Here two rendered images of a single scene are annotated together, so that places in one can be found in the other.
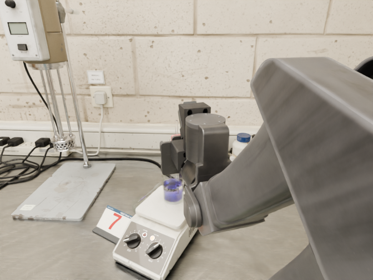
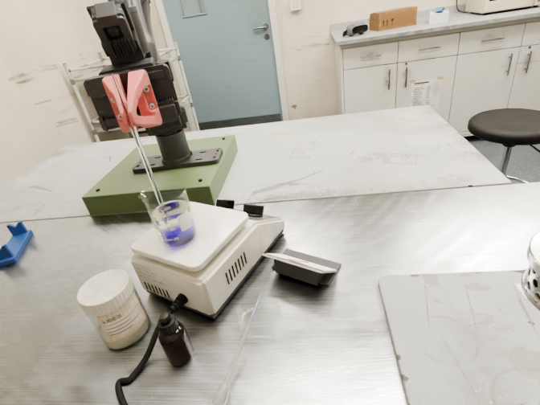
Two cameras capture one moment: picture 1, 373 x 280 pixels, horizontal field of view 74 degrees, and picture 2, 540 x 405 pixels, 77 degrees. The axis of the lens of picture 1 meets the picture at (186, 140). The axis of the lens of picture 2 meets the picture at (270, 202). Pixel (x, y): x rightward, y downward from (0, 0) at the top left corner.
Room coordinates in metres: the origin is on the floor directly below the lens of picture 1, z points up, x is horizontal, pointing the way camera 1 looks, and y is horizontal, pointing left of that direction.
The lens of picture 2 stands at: (0.85, 0.20, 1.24)
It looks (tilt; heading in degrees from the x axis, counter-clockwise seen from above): 31 degrees down; 187
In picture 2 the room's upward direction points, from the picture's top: 10 degrees counter-clockwise
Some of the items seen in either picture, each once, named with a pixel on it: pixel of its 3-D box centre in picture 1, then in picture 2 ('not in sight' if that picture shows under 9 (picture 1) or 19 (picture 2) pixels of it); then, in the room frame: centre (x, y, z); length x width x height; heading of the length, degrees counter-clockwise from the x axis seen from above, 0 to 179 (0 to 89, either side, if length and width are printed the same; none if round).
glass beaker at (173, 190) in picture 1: (174, 186); (169, 214); (0.50, 0.03, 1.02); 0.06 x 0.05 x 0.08; 83
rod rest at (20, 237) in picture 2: not in sight; (10, 242); (0.36, -0.36, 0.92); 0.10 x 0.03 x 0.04; 18
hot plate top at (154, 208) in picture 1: (169, 204); (191, 231); (0.49, 0.04, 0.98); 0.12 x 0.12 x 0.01; 62
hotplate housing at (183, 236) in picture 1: (164, 225); (210, 245); (0.46, 0.05, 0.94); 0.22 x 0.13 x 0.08; 152
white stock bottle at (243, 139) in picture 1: (242, 151); not in sight; (0.81, -0.20, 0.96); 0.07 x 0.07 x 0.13
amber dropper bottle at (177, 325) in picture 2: not in sight; (173, 335); (0.61, 0.04, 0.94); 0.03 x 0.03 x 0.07
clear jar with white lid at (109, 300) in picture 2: not in sight; (116, 309); (0.57, -0.05, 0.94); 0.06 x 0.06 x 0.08
